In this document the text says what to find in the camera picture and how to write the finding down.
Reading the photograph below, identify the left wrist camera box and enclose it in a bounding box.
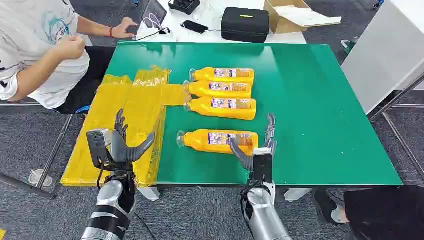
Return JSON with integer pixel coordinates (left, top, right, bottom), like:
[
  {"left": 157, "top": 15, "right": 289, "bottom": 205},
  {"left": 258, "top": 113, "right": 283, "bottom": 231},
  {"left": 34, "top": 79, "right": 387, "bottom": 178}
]
[{"left": 86, "top": 129, "right": 113, "bottom": 170}]

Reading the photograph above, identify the brown cardboard box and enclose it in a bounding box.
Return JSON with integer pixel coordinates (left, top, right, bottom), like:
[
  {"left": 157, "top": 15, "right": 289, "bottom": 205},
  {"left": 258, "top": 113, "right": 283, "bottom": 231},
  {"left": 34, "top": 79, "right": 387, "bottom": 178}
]
[{"left": 263, "top": 0, "right": 312, "bottom": 35}]

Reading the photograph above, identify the white table leg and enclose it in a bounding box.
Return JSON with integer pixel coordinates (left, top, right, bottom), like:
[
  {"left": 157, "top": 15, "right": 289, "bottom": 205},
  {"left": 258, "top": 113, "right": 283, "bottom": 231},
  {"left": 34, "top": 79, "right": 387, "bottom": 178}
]
[
  {"left": 137, "top": 186, "right": 161, "bottom": 202},
  {"left": 284, "top": 187, "right": 313, "bottom": 203}
]

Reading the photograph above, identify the black cable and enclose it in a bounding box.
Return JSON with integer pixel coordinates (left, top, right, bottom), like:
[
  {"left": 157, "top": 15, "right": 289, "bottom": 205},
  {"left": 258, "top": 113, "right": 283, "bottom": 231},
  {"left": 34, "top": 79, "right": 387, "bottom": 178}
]
[{"left": 134, "top": 27, "right": 172, "bottom": 42}]

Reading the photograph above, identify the dark grey laptop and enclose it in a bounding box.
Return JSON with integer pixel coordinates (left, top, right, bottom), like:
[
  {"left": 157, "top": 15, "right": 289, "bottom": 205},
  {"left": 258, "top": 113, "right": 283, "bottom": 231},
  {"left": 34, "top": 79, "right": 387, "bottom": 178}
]
[{"left": 134, "top": 0, "right": 169, "bottom": 32}]

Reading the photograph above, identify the black phone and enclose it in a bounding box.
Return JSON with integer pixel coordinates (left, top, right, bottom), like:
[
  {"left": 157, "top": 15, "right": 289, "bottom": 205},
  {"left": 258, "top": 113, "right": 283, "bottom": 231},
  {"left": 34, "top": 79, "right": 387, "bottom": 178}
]
[{"left": 181, "top": 19, "right": 209, "bottom": 35}]

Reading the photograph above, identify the person's left hand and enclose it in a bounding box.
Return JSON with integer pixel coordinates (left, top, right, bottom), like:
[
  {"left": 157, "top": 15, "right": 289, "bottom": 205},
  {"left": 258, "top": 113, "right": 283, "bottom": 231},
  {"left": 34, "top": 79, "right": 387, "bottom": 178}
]
[{"left": 111, "top": 17, "right": 138, "bottom": 40}]

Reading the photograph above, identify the white foam sheet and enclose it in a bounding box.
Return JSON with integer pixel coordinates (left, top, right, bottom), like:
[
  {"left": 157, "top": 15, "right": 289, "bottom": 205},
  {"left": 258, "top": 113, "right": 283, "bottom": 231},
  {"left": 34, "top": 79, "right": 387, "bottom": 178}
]
[{"left": 275, "top": 4, "right": 342, "bottom": 28}]

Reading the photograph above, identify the yellow plastic sheet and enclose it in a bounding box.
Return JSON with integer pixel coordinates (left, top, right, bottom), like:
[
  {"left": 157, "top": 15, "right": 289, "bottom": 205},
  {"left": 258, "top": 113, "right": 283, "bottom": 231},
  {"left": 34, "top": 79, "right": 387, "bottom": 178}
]
[{"left": 60, "top": 66, "right": 192, "bottom": 188}]

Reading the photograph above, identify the person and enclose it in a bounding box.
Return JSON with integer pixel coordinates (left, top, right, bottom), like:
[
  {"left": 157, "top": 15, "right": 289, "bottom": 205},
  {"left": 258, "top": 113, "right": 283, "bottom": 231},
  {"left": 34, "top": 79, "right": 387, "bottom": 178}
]
[
  {"left": 311, "top": 184, "right": 424, "bottom": 240},
  {"left": 0, "top": 0, "right": 138, "bottom": 115}
]

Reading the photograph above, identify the black white shoe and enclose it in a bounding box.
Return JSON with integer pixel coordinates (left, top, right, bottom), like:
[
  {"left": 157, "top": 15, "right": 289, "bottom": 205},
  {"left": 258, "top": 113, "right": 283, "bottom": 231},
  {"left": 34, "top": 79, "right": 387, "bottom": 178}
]
[{"left": 311, "top": 188, "right": 350, "bottom": 226}]

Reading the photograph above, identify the black zip case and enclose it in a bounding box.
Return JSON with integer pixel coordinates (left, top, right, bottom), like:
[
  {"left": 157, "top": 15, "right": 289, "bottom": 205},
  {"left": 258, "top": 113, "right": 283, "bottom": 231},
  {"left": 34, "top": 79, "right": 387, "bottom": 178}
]
[{"left": 220, "top": 7, "right": 270, "bottom": 44}]

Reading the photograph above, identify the orange drink bottle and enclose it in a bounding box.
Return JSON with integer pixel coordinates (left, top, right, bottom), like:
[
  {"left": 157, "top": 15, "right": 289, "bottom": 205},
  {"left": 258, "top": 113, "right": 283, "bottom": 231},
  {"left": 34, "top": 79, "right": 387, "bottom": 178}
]
[
  {"left": 183, "top": 96, "right": 258, "bottom": 121},
  {"left": 183, "top": 80, "right": 253, "bottom": 99},
  {"left": 189, "top": 67, "right": 255, "bottom": 85},
  {"left": 176, "top": 129, "right": 260, "bottom": 157}
]

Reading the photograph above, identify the black plastic tray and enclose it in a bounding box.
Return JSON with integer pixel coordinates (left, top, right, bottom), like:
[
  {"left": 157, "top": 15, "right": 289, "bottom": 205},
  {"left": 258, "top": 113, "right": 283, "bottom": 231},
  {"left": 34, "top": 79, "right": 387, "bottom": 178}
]
[{"left": 168, "top": 0, "right": 201, "bottom": 16}]

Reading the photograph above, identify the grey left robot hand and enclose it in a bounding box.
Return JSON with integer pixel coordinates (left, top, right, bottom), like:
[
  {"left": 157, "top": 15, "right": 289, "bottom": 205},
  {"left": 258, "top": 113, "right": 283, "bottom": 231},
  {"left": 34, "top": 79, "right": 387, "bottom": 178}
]
[{"left": 106, "top": 108, "right": 157, "bottom": 171}]

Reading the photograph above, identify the white board panel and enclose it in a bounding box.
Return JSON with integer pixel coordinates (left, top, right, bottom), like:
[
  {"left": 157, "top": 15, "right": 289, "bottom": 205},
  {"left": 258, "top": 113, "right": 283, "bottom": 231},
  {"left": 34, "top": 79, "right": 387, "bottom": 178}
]
[{"left": 341, "top": 0, "right": 424, "bottom": 115}]

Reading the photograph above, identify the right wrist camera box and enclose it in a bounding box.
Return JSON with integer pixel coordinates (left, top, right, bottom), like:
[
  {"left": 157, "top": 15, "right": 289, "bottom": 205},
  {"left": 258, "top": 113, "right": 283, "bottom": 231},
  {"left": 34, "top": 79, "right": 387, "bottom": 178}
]
[{"left": 252, "top": 147, "right": 274, "bottom": 184}]

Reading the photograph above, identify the clear plastic cup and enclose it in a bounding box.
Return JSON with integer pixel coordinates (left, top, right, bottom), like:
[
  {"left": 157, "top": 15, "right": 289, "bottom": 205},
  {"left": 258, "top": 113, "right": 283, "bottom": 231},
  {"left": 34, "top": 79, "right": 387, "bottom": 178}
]
[{"left": 28, "top": 168, "right": 54, "bottom": 187}]

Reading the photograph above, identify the person's right hand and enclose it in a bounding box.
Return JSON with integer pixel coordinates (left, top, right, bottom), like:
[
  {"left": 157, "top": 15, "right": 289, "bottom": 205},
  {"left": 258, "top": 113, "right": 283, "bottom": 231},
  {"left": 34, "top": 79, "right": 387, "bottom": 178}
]
[{"left": 54, "top": 34, "right": 87, "bottom": 62}]

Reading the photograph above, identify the green white bag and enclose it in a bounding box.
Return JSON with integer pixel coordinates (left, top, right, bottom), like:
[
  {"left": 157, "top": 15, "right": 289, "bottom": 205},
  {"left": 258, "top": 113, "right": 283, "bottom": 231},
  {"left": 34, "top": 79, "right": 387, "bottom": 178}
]
[{"left": 340, "top": 37, "right": 359, "bottom": 56}]

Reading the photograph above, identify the green table mat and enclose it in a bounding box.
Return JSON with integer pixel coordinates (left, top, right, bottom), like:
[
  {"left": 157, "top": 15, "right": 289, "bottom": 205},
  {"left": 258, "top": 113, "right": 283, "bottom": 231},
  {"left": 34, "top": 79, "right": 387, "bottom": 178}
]
[{"left": 105, "top": 41, "right": 404, "bottom": 187}]

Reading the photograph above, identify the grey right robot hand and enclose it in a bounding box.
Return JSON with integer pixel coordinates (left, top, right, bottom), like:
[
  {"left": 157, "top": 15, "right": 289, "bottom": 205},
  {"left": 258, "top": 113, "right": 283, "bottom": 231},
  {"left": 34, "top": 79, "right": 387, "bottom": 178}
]
[{"left": 230, "top": 113, "right": 278, "bottom": 172}]

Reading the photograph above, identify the grey metal frame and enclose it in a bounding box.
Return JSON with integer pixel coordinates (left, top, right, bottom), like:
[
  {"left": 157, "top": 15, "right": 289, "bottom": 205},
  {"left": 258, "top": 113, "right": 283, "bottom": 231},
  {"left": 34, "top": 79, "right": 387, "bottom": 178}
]
[
  {"left": 368, "top": 74, "right": 424, "bottom": 181},
  {"left": 0, "top": 101, "right": 74, "bottom": 201}
]

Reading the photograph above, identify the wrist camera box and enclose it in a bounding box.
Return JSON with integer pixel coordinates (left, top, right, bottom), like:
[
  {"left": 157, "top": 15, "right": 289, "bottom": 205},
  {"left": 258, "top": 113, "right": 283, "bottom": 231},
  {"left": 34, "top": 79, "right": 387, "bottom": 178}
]
[
  {"left": 86, "top": 129, "right": 113, "bottom": 170},
  {"left": 252, "top": 147, "right": 274, "bottom": 184}
]

